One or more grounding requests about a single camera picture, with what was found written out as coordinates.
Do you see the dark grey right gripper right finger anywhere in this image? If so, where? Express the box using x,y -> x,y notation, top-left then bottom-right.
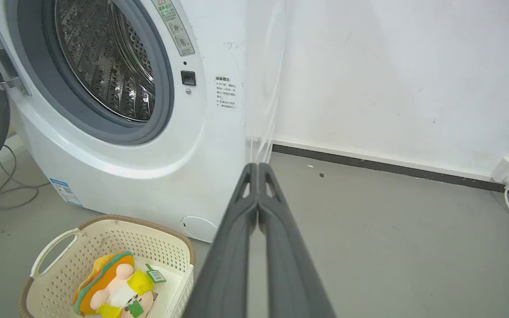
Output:
258,163 -> 337,318

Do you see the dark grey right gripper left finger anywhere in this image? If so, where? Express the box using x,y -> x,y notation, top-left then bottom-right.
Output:
182,163 -> 258,318

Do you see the colourful plush toy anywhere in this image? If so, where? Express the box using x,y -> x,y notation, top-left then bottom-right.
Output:
72,251 -> 167,318

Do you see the cream perforated laundry basket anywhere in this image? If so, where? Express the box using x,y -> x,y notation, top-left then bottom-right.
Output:
19,215 -> 196,318

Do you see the white front-load washing machine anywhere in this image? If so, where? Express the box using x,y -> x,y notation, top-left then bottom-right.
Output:
0,0 -> 288,243

